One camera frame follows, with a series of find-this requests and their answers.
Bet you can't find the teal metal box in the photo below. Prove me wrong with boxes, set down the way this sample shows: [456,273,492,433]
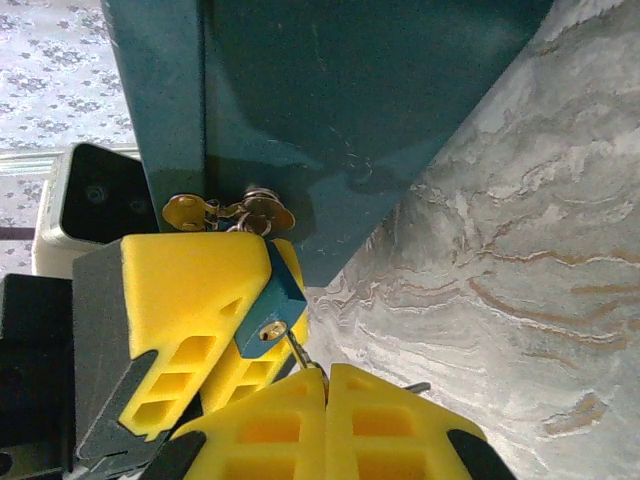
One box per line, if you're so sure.
[99,0,556,290]

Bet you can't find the aluminium frame rail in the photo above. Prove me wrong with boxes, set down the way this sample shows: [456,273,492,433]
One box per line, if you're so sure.
[0,144,139,176]

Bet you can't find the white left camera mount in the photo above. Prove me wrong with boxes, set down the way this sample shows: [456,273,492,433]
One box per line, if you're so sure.
[30,178,109,277]

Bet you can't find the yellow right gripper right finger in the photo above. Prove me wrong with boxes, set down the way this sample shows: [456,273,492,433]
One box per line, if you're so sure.
[324,362,520,480]

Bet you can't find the metal key ring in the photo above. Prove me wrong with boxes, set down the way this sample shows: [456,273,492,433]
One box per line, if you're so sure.
[225,212,275,237]

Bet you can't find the bunch of brass keys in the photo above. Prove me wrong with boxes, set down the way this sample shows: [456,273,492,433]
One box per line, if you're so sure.
[242,185,297,235]

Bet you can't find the teal padlock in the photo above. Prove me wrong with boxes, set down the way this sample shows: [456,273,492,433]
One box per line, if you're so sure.
[233,238,309,361]

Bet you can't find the brass spare key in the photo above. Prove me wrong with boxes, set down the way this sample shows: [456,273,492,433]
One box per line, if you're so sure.
[162,193,222,232]

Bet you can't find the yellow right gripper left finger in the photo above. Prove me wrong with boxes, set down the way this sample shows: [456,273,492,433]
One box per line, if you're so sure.
[148,368,330,480]

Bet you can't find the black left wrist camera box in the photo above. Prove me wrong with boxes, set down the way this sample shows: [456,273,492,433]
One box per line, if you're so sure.
[37,142,157,251]

